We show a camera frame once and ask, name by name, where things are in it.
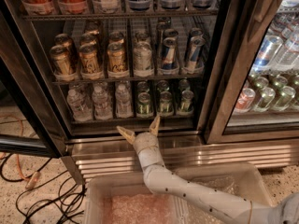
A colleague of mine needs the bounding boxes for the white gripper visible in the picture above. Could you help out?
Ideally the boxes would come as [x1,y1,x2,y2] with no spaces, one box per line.
[117,116,160,154]

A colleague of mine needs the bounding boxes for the green can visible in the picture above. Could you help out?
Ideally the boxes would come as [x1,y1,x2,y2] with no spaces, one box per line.
[178,91,193,113]
[137,92,152,117]
[158,91,173,117]

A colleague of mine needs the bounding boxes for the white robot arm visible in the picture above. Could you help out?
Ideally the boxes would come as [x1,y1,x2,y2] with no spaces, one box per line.
[117,118,299,224]

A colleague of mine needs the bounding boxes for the silver white can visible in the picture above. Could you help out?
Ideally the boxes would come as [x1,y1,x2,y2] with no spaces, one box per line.
[133,41,154,77]

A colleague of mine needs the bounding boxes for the gold can front right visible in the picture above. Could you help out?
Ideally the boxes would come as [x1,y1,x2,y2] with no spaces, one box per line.
[107,42,129,78]

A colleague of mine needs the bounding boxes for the gold can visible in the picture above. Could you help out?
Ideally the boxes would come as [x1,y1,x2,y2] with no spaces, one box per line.
[79,44,104,80]
[107,42,129,78]
[50,45,77,81]

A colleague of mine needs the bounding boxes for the blue silver can left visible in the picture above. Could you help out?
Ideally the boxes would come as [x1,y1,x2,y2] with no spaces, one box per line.
[158,37,179,76]

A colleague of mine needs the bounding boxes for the gold can front middle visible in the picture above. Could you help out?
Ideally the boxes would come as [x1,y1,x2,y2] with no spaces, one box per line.
[79,44,104,80]

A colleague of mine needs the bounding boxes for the gold can front left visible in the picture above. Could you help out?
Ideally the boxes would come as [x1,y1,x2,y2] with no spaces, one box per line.
[50,45,77,81]

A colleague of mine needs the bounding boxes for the steel fridge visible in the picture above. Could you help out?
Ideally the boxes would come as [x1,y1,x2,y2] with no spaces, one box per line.
[1,0,298,183]

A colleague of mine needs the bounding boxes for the red can behind glass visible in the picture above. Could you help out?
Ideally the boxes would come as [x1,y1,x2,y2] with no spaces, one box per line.
[235,88,255,113]

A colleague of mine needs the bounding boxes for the open fridge door left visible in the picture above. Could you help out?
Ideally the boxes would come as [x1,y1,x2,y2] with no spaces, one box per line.
[0,55,62,158]

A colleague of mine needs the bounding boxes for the closed glass fridge door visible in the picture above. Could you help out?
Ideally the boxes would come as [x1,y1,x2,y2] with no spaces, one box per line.
[197,0,299,145]

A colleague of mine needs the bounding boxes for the right water bottle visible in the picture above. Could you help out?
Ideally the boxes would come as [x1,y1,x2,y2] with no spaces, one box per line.
[115,84,133,118]

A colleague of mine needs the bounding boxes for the water bottle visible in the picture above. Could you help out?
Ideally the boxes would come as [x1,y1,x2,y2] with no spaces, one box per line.
[115,84,133,118]
[66,90,92,122]
[92,86,113,120]

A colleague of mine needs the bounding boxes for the middle water bottle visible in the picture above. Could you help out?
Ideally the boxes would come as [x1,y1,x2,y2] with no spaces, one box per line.
[92,86,113,120]

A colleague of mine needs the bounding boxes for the left water bottle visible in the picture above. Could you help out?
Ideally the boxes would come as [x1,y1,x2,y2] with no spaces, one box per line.
[66,90,92,122]

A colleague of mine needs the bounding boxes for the left clear plastic bin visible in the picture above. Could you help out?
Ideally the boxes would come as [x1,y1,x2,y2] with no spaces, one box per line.
[83,173,189,224]

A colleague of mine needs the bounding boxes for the clear plastic bin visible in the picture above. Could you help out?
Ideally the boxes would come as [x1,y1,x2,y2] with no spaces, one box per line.
[174,162,275,224]
[83,173,189,224]

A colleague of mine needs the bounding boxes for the right clear plastic bin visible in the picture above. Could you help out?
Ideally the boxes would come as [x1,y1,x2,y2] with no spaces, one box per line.
[174,162,275,224]

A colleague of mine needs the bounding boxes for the black floor cables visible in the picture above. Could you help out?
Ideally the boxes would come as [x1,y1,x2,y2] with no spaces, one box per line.
[0,152,87,224]

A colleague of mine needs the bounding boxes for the orange power cable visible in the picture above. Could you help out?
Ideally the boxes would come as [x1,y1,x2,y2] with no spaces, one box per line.
[0,115,42,191]

